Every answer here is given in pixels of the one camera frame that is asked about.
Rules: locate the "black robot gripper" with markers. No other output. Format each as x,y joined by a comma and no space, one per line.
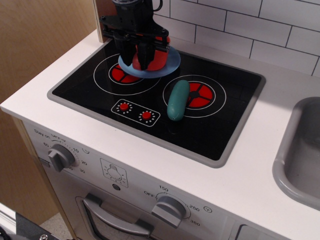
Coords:
134,25

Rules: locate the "red plastic cup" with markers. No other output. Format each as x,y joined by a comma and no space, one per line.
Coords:
160,59

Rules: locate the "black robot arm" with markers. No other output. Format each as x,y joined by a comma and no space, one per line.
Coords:
141,42

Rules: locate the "blue plastic plate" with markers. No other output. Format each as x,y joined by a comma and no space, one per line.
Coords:
172,64

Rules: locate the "wooden side panel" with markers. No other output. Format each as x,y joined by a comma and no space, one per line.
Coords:
103,8

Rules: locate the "red left stove button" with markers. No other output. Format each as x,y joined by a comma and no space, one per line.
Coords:
124,107

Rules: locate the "red stove button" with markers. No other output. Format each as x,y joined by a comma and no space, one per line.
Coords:
146,115
124,107

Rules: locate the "green toy cucumber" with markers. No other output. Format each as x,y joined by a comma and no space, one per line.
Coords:
178,100

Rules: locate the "red right stove button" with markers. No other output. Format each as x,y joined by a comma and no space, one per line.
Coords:
146,115

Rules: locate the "black toy stovetop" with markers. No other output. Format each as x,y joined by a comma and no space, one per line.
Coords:
220,101

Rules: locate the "grey timer knob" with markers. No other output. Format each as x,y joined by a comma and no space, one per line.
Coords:
60,157

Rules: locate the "grey temperature knob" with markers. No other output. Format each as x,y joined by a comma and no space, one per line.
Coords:
169,210

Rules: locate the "grey toy sink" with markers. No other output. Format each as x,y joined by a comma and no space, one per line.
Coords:
296,168

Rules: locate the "black equipment base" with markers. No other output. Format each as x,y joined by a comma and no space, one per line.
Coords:
17,227

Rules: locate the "grey oven door handle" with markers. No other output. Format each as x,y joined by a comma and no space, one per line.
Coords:
140,228

